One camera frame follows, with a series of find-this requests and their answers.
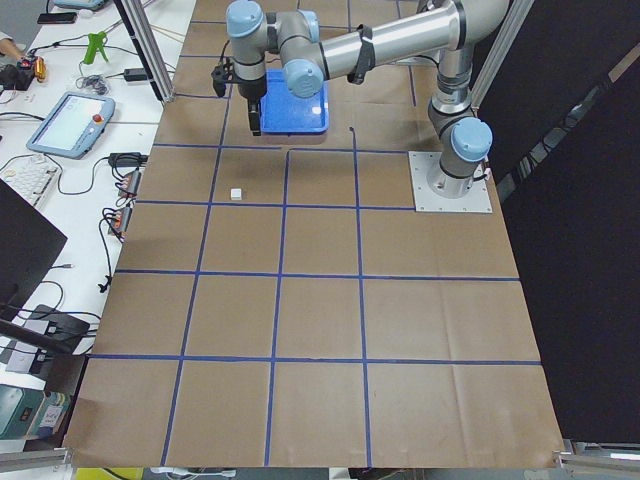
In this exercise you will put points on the black monitor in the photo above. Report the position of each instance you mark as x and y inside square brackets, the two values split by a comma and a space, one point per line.
[30, 244]

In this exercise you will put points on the black power adapter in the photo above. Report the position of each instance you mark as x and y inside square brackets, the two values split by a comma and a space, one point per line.
[135, 75]

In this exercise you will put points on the blue plastic tray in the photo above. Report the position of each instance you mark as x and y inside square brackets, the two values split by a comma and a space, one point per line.
[284, 113]

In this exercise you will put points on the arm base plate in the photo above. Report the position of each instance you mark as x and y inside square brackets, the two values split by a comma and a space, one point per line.
[436, 192]

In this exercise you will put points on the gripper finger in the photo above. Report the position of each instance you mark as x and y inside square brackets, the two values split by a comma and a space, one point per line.
[249, 117]
[255, 118]

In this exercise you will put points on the white keyboard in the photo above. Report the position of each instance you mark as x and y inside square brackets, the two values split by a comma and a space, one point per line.
[32, 177]

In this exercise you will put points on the green handled grabber tool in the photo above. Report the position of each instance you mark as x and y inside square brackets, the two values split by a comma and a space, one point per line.
[96, 46]

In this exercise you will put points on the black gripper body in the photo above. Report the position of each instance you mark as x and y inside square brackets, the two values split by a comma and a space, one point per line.
[250, 89]

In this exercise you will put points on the aluminium frame post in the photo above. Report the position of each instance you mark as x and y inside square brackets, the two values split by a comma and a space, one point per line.
[139, 30]

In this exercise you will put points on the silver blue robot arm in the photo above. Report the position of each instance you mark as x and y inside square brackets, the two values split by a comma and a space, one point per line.
[451, 27]

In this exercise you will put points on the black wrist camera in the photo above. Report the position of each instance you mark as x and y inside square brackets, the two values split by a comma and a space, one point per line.
[222, 75]

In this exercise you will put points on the black smartphone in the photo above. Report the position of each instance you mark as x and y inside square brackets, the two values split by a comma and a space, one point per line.
[57, 18]

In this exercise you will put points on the person hand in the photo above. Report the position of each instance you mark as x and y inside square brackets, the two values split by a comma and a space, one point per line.
[9, 49]

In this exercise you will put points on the left teach pendant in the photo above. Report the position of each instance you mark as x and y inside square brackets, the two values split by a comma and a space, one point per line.
[73, 125]

